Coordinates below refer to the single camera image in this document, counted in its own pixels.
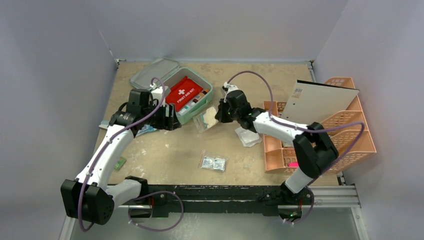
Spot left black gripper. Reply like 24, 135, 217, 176
141, 101, 180, 131

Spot blue white plastic bag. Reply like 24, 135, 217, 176
135, 124, 157, 138

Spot beige gauze packet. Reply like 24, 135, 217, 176
193, 106, 219, 133

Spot red first aid pouch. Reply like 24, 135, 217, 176
165, 76, 203, 112

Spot white gauze pad packet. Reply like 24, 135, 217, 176
234, 127, 262, 148

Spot clear bag alcohol wipes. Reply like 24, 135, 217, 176
198, 150, 228, 173

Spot white plastic bottle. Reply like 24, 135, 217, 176
178, 102, 196, 116

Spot brown bottle orange cap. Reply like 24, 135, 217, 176
192, 89, 209, 103

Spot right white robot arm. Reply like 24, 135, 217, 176
215, 88, 339, 204

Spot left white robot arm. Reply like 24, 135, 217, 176
60, 87, 181, 225

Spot mint green storage case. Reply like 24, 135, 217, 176
129, 58, 214, 125

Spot small green packet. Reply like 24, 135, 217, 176
114, 157, 127, 171

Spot pink marker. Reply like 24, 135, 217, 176
287, 161, 299, 168

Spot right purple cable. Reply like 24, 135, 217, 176
223, 70, 366, 226

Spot purple cable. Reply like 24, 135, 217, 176
77, 77, 185, 233
223, 70, 366, 226

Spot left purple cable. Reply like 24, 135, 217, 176
77, 77, 185, 233

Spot black metal base frame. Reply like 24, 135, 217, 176
127, 176, 315, 221

